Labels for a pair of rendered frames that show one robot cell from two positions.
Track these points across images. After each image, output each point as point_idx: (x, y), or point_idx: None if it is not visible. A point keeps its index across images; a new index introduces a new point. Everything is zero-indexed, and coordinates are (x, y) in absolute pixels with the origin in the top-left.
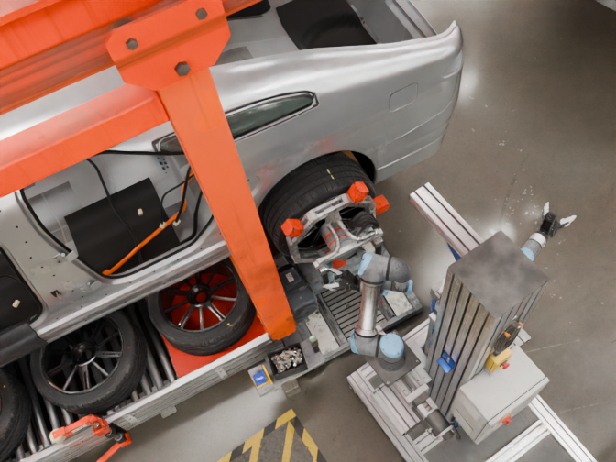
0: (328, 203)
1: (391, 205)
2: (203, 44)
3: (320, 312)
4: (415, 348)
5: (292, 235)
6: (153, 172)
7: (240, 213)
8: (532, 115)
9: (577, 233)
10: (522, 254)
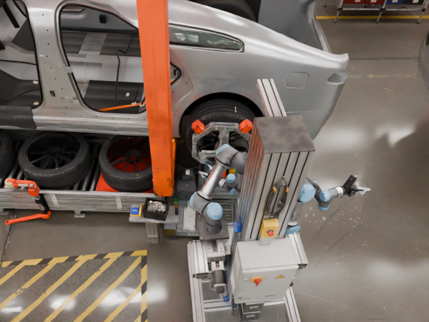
0: (225, 123)
1: None
2: None
3: None
4: (232, 232)
5: (195, 130)
6: None
7: (156, 50)
8: (382, 171)
9: (378, 245)
10: (306, 131)
